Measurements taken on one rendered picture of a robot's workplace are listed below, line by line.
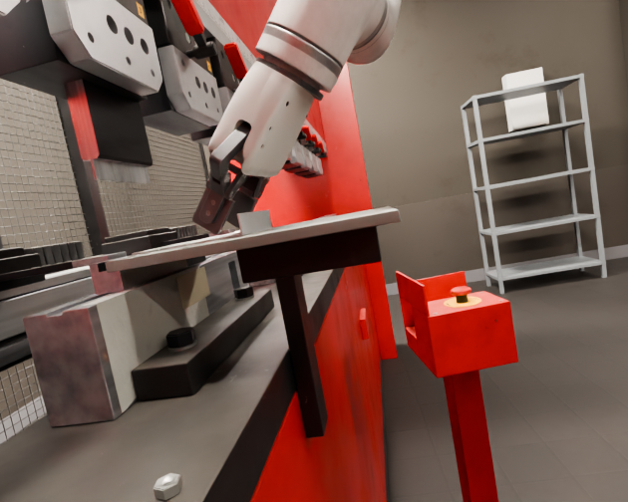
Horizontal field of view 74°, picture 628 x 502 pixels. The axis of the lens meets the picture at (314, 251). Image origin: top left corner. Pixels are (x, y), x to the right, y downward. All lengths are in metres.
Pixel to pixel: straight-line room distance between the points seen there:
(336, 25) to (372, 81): 4.09
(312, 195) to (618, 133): 3.37
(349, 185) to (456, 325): 1.85
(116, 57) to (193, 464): 0.37
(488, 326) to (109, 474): 0.69
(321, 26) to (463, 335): 0.61
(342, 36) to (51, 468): 0.41
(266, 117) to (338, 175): 2.20
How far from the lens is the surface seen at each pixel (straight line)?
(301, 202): 2.62
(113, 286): 0.44
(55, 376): 0.41
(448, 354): 0.84
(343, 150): 2.60
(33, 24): 0.46
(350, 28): 0.43
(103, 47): 0.46
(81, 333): 0.38
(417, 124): 4.46
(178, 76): 0.61
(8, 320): 0.69
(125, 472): 0.31
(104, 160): 0.48
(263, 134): 0.40
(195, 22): 0.63
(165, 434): 0.34
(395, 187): 4.36
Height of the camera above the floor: 1.01
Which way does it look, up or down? 5 degrees down
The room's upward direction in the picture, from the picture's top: 11 degrees counter-clockwise
